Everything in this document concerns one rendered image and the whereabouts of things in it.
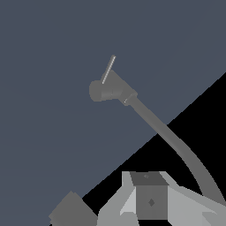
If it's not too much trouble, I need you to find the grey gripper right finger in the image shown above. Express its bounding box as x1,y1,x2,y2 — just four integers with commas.
96,170,226,226

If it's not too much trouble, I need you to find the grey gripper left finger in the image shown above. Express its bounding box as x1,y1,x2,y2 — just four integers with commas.
48,191,99,226

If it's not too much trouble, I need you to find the thin grey faucet handle lever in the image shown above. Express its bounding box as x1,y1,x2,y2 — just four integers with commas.
101,54,117,85

